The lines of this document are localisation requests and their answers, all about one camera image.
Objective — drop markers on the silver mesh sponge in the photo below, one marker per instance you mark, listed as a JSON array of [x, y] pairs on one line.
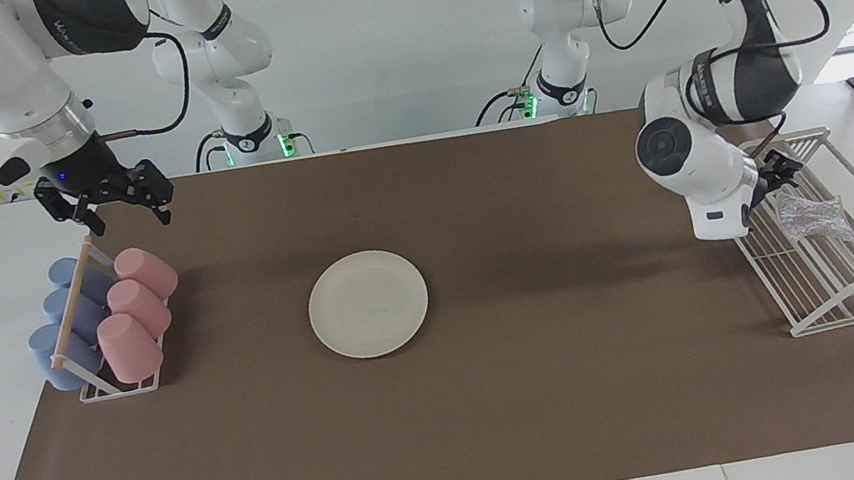
[[813, 216]]

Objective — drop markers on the brown paper table mat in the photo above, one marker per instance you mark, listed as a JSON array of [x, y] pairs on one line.
[[589, 419]]

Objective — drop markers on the white cup rack wooden rod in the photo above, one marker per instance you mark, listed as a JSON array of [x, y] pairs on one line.
[[74, 305]]

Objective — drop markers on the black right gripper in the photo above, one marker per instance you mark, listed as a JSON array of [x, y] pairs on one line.
[[83, 177]]

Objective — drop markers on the cream round plate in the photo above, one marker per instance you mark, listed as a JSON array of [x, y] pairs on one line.
[[369, 304]]

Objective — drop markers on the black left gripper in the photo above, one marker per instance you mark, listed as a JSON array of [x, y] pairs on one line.
[[761, 192]]

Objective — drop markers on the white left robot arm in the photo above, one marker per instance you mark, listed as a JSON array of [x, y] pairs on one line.
[[704, 165]]

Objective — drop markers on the pink plastic cup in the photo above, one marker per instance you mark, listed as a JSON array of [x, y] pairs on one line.
[[130, 348], [141, 306], [148, 271]]

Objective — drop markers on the blue plastic cup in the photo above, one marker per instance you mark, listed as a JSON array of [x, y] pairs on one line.
[[48, 356], [57, 305], [63, 271]]

